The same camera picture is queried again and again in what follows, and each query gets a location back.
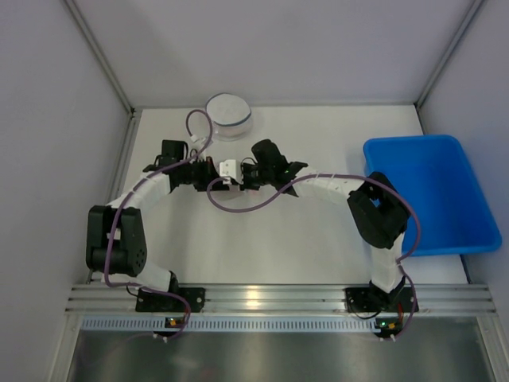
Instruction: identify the pink trimmed mesh laundry bag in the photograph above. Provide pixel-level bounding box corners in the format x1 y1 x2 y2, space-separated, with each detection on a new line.
219 177 259 197

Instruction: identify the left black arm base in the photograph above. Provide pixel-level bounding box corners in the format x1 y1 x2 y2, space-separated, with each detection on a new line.
134 286 206 313

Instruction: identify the left aluminium frame post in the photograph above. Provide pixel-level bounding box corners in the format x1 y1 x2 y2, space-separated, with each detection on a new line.
62 0 135 115

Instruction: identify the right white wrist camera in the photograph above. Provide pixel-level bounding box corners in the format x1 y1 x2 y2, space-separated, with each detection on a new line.
219 159 243 185

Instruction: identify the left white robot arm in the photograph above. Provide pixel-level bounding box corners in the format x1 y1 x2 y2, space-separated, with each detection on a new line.
85 140 219 294

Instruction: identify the slotted grey cable duct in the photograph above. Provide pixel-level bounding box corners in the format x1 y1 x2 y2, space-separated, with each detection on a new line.
81 316 396 333

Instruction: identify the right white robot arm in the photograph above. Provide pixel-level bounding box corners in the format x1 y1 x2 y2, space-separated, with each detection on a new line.
239 139 410 294

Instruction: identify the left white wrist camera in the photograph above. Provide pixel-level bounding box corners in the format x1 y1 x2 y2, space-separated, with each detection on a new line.
190 134 213 155

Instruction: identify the right aluminium frame post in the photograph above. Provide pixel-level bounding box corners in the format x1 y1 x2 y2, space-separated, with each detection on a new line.
414 0 487 113

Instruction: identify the aluminium front rail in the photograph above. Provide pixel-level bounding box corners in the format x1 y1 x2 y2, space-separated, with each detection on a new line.
64 283 496 317

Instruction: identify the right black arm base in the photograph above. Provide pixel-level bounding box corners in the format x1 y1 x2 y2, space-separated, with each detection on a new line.
344 277 419 318

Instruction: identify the blue plastic bin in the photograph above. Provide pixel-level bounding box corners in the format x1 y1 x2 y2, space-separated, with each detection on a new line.
363 134 502 256

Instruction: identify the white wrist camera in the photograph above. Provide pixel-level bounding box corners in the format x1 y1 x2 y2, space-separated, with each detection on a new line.
190 134 213 155
219 159 243 185

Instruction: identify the aluminium frame post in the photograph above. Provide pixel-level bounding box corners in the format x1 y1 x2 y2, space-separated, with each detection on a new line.
414 0 487 113
62 0 135 115

